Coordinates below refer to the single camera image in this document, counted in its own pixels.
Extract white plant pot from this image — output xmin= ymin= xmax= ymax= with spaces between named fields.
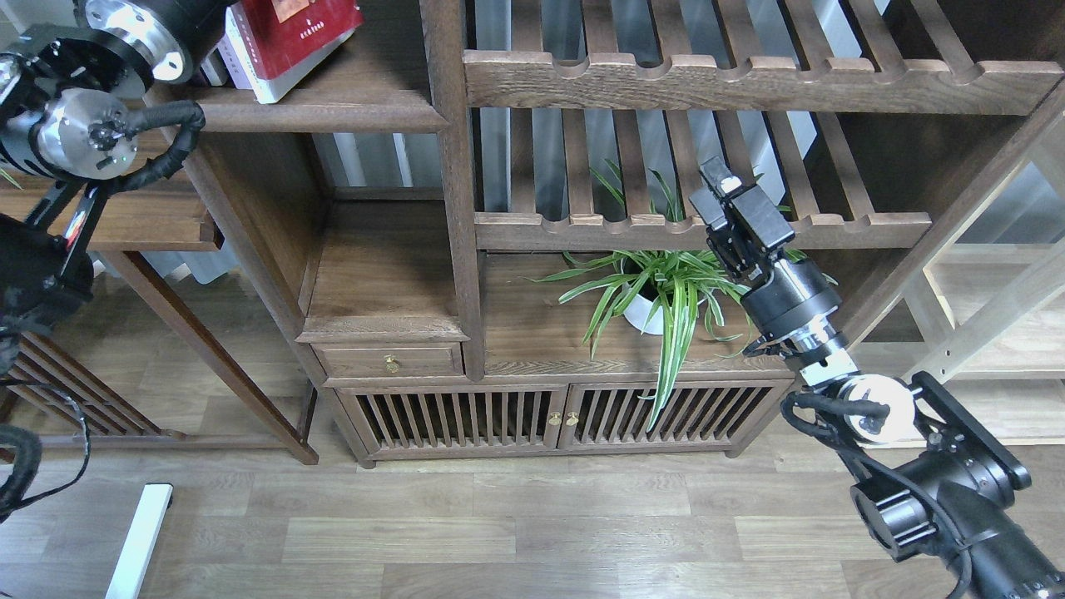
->
xmin=622 ymin=275 xmax=665 ymax=336

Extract red cover book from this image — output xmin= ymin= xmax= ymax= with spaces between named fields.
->
xmin=230 ymin=1 xmax=364 ymax=80

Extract white book blue characters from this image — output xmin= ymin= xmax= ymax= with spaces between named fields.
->
xmin=223 ymin=9 xmax=363 ymax=106

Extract light wooden shelf frame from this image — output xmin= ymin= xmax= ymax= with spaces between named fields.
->
xmin=855 ymin=109 xmax=1063 ymax=446

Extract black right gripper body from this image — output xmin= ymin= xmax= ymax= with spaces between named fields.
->
xmin=690 ymin=187 xmax=840 ymax=355

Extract dark slatted wooden rack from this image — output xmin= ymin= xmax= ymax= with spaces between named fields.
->
xmin=10 ymin=334 xmax=191 ymax=448

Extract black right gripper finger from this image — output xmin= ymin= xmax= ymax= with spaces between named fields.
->
xmin=700 ymin=156 xmax=743 ymax=200

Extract green spider plant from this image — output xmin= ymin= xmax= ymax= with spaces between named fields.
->
xmin=533 ymin=160 xmax=838 ymax=432

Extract white bar on floor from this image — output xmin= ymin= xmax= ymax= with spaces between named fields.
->
xmin=104 ymin=483 xmax=174 ymax=598

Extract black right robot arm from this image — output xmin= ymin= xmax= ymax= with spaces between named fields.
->
xmin=690 ymin=156 xmax=1063 ymax=598

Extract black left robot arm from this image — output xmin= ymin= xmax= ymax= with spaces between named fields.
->
xmin=1 ymin=1 xmax=229 ymax=386

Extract dark wooden bookshelf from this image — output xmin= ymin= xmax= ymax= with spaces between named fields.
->
xmin=0 ymin=0 xmax=1065 ymax=468

